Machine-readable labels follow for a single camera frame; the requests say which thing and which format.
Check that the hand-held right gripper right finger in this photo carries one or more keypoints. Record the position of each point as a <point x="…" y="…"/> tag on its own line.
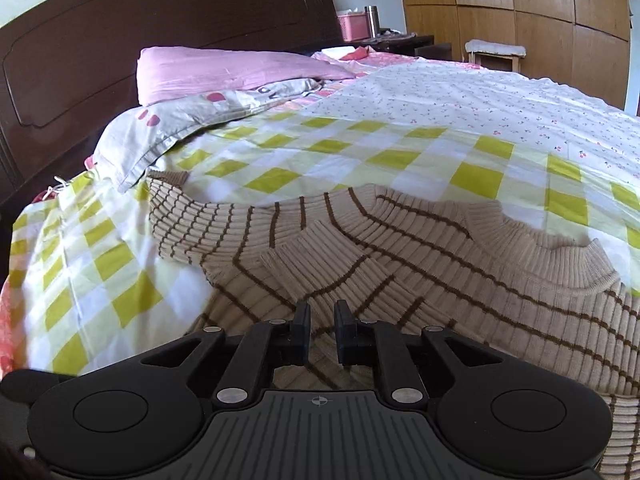
<point x="343" y="332"/>

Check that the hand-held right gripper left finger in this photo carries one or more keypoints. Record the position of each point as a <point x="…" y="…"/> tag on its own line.
<point x="300" y="332"/>

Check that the beige striped knit sweater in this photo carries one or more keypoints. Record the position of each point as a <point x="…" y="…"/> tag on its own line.
<point x="425" y="270"/>

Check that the yellow checked blanket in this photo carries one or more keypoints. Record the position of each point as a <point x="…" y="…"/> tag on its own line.
<point x="300" y="160"/>

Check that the grey pillow with pink prints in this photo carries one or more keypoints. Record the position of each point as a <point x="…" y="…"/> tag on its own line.
<point x="165" y="125"/>

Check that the white floral quilt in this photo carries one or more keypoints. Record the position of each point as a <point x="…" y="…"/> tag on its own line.
<point x="475" y="100"/>

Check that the red cloth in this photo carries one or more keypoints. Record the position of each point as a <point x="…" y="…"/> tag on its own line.
<point x="356" y="53"/>

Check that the pink floral bed sheet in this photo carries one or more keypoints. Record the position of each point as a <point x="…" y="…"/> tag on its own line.
<point x="10" y="330"/>

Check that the dark wooden nightstand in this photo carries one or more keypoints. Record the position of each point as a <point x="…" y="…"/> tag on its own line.
<point x="405" y="42"/>

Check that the pink cup on nightstand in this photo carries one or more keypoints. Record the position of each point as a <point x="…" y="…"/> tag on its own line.
<point x="352" y="27"/>

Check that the steel thermos flask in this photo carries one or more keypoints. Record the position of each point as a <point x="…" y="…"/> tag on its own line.
<point x="372" y="21"/>

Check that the wooden stool with white cushion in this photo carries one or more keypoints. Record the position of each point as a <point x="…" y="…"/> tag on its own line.
<point x="495" y="50"/>

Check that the dark wooden headboard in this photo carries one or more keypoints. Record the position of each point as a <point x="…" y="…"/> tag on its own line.
<point x="75" y="35"/>

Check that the wooden wardrobe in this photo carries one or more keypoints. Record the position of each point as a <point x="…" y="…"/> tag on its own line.
<point x="540" y="5"/>

